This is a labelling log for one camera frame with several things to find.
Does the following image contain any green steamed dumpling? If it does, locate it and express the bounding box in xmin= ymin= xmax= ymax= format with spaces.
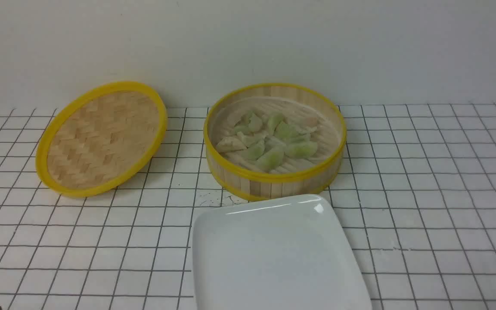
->
xmin=266 ymin=112 xmax=284 ymax=136
xmin=240 ymin=139 xmax=265 ymax=161
xmin=233 ymin=125 xmax=252 ymax=135
xmin=255 ymin=146 xmax=284 ymax=172
xmin=284 ymin=141 xmax=319 ymax=159
xmin=248 ymin=113 xmax=263 ymax=132
xmin=274 ymin=121 xmax=302 ymax=141

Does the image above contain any beige steamed dumpling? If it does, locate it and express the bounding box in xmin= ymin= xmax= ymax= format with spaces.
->
xmin=301 ymin=117 xmax=319 ymax=135
xmin=215 ymin=136 xmax=247 ymax=153

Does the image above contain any pale steamed dumpling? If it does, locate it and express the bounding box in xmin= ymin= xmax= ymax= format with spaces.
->
xmin=236 ymin=131 xmax=268 ymax=148

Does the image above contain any white square ceramic plate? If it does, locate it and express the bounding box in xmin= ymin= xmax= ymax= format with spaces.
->
xmin=192 ymin=194 xmax=372 ymax=310

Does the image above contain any yellow rimmed bamboo steamer basket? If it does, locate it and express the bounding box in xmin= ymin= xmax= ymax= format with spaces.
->
xmin=203 ymin=83 xmax=347 ymax=202

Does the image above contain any yellow rimmed bamboo steamer lid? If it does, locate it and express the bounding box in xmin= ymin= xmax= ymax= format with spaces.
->
xmin=35 ymin=81 xmax=167 ymax=197

